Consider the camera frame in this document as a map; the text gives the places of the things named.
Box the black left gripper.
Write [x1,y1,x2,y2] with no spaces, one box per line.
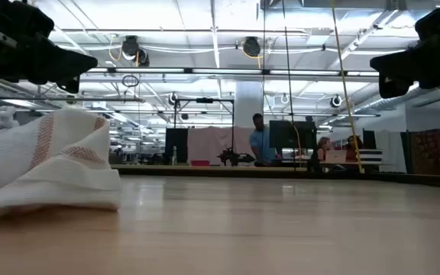
[0,0,99,95]

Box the white towel with stripes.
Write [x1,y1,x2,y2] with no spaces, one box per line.
[0,108,122,222]

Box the white robot figure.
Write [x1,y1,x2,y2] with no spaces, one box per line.
[0,105,21,130]

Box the white curtain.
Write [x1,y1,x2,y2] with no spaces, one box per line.
[374,129,408,173]

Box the black and white striped box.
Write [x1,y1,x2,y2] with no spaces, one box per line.
[357,148,383,165]

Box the patterned hanging rug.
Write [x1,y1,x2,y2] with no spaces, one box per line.
[409,128,440,176]

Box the person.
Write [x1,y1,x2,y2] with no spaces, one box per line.
[316,136,334,161]
[344,134,364,162]
[249,112,278,167]

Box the silver laptop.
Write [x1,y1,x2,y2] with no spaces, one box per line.
[325,149,348,164]

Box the black computer monitor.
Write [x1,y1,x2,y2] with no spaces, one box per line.
[268,120,318,156]

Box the black upright panel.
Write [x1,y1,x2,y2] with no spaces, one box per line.
[165,128,189,164]

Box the white building column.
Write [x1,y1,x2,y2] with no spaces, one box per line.
[235,81,264,129]

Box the pink cloth backdrop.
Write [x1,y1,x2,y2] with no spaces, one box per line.
[187,126,255,166]

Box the long ceiling light strip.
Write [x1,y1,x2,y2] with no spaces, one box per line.
[78,66,381,78]

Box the yellow hanging cable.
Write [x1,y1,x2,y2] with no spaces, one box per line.
[329,0,365,175]

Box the black cable with coil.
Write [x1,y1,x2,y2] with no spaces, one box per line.
[282,0,298,172]

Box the black camera stand frame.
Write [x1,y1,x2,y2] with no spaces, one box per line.
[173,97,236,165]

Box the black aluminium table frame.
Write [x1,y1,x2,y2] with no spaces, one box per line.
[111,167,440,189]

